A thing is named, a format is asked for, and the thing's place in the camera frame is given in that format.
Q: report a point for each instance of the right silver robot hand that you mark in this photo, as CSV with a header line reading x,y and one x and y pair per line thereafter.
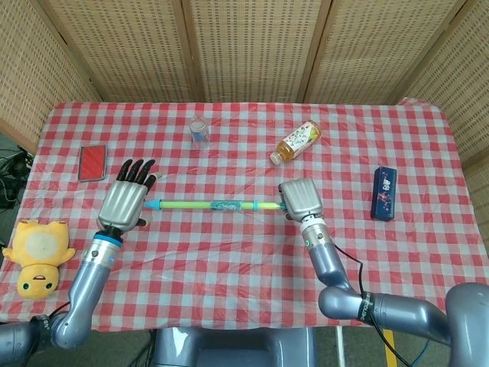
x,y
302,197

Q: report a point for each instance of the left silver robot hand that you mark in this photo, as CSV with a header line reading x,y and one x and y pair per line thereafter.
x,y
121,202

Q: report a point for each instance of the green and blue plastic tube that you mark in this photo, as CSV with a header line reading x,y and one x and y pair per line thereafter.
x,y
225,205

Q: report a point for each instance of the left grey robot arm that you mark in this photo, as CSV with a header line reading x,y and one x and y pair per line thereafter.
x,y
86,275

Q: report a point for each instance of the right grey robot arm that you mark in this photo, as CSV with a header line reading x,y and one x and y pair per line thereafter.
x,y
332,264

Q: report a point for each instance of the red white checkered tablecloth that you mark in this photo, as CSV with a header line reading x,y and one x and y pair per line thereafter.
x,y
229,267

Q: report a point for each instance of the tea bottle white cap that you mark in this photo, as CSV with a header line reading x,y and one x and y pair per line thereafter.
x,y
298,141

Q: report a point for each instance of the dark blue printed box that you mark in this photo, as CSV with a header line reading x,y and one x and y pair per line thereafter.
x,y
384,193

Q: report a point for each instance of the yellow plush toy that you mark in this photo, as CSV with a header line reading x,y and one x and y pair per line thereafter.
x,y
38,248

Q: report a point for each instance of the clear glass jar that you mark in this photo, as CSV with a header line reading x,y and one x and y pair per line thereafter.
x,y
199,134

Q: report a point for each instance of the woven bamboo folding screen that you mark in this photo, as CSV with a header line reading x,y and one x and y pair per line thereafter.
x,y
252,46

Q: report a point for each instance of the grey robot torso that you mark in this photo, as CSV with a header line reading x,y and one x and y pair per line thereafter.
x,y
229,348

